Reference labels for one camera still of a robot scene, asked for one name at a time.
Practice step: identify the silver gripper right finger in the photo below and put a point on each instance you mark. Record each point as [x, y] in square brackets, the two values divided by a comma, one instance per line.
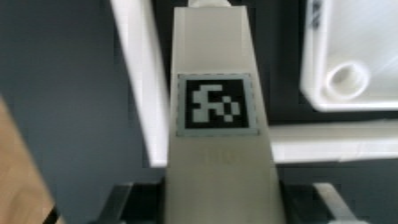
[315, 205]

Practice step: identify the white desk top tray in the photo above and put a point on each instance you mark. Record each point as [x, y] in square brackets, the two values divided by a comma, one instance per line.
[348, 75]

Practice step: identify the white desk leg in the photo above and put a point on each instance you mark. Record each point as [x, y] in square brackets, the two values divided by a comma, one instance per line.
[221, 180]

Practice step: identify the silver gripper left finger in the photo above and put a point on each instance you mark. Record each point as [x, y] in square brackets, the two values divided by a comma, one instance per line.
[133, 206]

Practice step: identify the white block at left edge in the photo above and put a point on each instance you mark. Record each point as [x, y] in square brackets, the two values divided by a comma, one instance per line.
[133, 16]

